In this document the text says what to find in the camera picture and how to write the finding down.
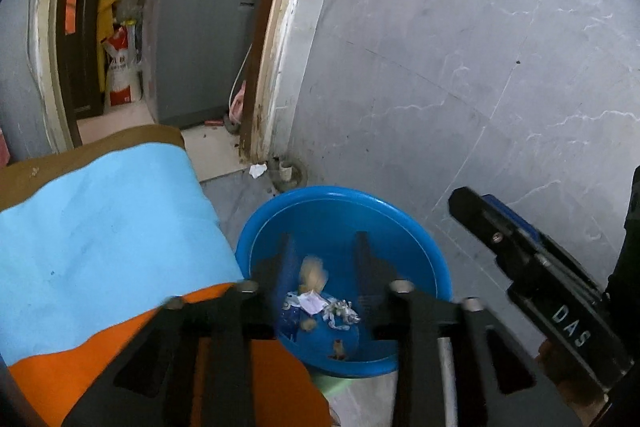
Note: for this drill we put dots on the blue plastic basin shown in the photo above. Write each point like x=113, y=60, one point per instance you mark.
x=323, y=222

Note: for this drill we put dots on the blue snack wrapper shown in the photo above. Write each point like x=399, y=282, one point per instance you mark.
x=289, y=320

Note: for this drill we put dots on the blue orange table cloth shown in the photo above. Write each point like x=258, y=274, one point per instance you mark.
x=90, y=257

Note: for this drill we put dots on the red white wrapper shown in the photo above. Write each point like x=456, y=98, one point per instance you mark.
x=339, y=314

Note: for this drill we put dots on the white blue wrapper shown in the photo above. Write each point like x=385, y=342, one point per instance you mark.
x=312, y=303

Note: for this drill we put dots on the potato slice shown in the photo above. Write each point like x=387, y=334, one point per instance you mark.
x=312, y=276

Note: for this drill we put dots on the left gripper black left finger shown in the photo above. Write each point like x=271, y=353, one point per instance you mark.
x=191, y=364

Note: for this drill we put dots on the brown under cloth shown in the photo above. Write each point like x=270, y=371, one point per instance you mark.
x=23, y=179

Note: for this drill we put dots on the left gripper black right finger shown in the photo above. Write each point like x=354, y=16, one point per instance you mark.
x=457, y=365

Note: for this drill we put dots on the red white rice sack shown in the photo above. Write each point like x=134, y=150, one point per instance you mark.
x=123, y=84

